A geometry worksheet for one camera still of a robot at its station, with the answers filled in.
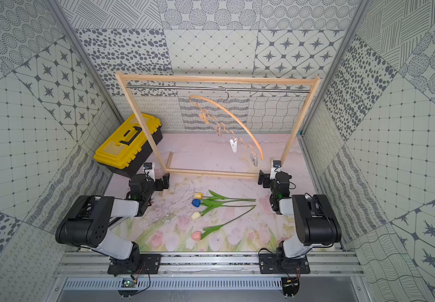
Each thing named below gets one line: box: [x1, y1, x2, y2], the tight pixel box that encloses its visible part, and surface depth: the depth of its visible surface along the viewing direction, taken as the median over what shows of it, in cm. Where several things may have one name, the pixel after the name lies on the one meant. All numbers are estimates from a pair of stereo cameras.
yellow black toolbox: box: [93, 113, 163, 178], surface depth 94 cm
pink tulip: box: [190, 205, 257, 241], surface depth 83 cm
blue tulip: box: [191, 198, 256, 217], surface depth 90 cm
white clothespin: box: [229, 137, 238, 153], surface depth 76 cm
